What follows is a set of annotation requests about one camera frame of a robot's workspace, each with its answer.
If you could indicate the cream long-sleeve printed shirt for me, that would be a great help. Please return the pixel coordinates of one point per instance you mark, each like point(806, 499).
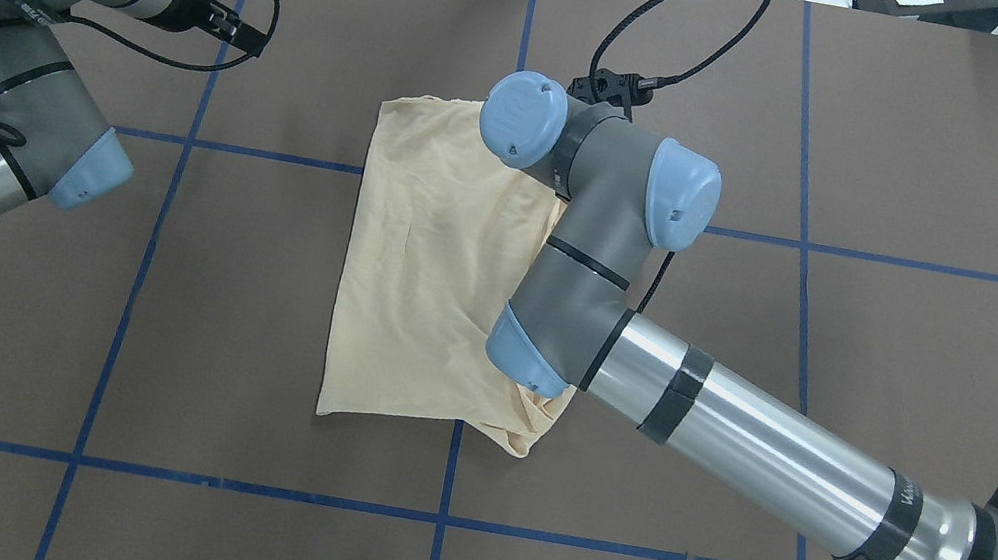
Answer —
point(442, 233)

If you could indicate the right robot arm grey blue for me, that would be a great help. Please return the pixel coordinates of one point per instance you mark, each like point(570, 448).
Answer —
point(567, 325)

